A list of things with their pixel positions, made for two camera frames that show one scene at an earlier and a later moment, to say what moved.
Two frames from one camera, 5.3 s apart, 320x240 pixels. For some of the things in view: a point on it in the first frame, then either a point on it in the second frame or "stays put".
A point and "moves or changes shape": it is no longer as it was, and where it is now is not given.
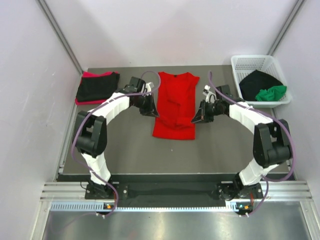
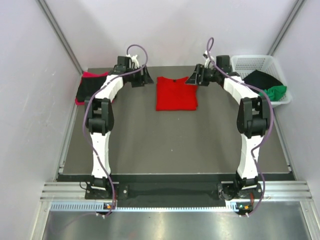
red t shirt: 176,95 moves or changes shape
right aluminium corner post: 294,12 stays put
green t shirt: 273,94 stays put
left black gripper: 148,110 → 145,78
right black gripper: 202,113 → 199,70
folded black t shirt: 98,88 stays put
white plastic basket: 243,65 stays put
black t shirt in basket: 250,85 stays put
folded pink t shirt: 91,74 stays put
